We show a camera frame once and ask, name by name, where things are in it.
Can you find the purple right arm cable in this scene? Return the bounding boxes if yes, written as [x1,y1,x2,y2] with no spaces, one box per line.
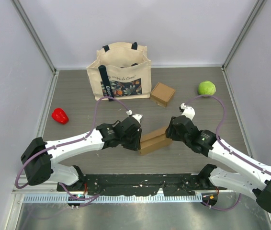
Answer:
[185,95,271,211]

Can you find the slotted cable duct strip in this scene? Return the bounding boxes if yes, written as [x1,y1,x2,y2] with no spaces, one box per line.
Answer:
[23,193,203,204]

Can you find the red bell pepper toy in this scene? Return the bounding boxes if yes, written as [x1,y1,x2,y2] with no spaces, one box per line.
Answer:
[51,108,69,125]

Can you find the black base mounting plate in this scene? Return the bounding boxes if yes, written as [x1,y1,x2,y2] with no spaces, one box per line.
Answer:
[67,173,216,196]

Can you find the beige canvas tote bag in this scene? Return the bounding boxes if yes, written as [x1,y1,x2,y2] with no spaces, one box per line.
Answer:
[86,42,152,100]

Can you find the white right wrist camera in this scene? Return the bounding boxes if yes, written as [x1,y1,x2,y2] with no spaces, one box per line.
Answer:
[180,103,195,121]

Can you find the green cabbage ball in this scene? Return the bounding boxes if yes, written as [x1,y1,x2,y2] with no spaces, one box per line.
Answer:
[197,80,216,95]

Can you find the spare brown cardboard box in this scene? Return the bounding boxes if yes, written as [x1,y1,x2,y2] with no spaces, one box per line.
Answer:
[139,126,172,156]

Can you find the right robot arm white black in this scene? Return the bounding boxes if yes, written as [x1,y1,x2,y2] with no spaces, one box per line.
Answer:
[166,115,271,213]

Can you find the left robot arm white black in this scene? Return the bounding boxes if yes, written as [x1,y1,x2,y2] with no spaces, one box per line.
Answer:
[21,114,142,191]

